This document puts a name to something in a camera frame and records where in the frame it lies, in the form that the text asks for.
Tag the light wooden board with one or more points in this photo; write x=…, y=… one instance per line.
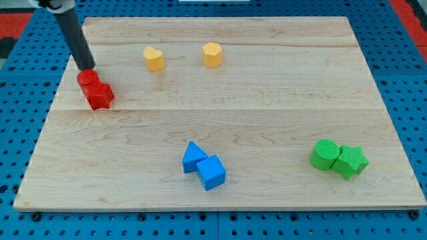
x=284, y=83

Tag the red circle block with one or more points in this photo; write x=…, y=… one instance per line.
x=88, y=81

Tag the green circle block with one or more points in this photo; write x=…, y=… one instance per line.
x=324, y=154

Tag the yellow heart block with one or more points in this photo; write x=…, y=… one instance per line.
x=154, y=60

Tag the green star block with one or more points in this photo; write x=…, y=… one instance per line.
x=351, y=161

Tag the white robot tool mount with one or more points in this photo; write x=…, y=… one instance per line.
x=53, y=6

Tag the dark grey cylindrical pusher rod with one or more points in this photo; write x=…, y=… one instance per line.
x=70, y=27

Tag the yellow hexagon block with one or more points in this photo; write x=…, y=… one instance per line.
x=212, y=55

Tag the blue triangle block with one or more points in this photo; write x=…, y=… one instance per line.
x=193, y=154

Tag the red star block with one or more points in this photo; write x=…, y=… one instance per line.
x=99, y=96

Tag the blue cube block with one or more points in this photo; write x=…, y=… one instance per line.
x=211, y=172

